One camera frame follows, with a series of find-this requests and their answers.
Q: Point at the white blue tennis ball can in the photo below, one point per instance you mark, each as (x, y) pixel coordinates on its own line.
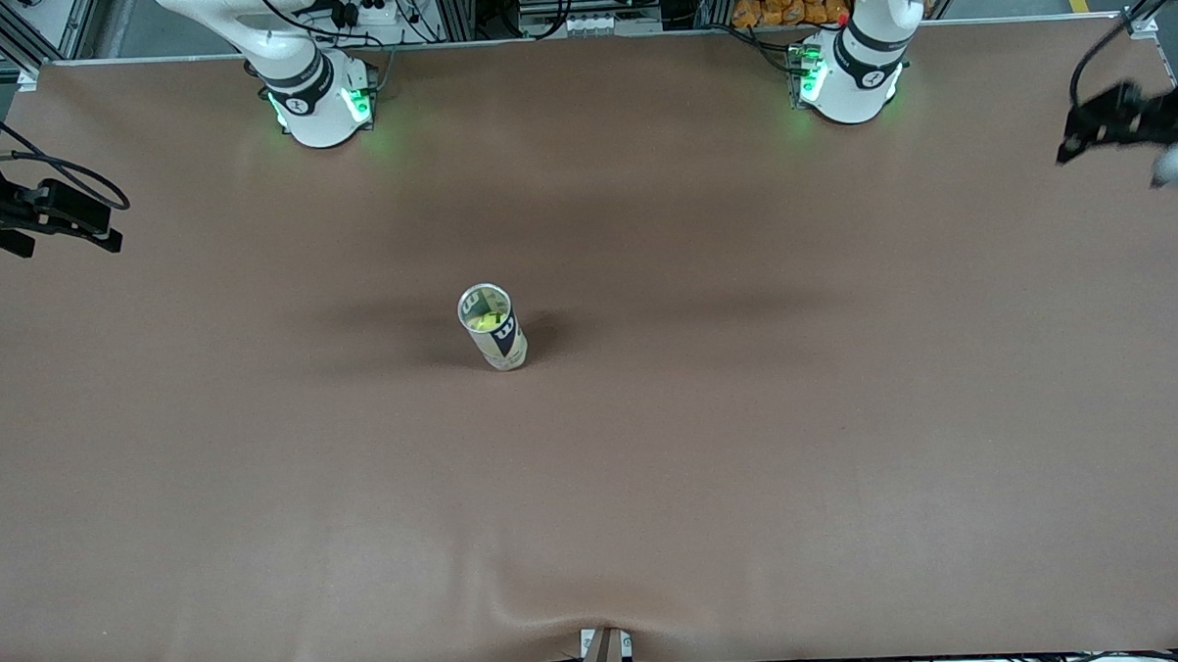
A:
(506, 351)

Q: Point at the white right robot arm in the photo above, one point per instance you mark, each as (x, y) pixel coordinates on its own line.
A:
(312, 105)

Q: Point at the grey electronics box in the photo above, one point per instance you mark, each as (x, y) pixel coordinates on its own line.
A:
(588, 22)

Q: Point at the white power strip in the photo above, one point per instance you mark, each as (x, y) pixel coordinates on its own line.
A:
(377, 10)

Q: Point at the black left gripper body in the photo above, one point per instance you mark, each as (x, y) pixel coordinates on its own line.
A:
(1152, 115)

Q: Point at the yellow tennis ball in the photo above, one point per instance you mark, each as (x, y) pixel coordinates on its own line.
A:
(496, 322)

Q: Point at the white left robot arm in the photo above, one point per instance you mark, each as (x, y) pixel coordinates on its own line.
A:
(850, 92)

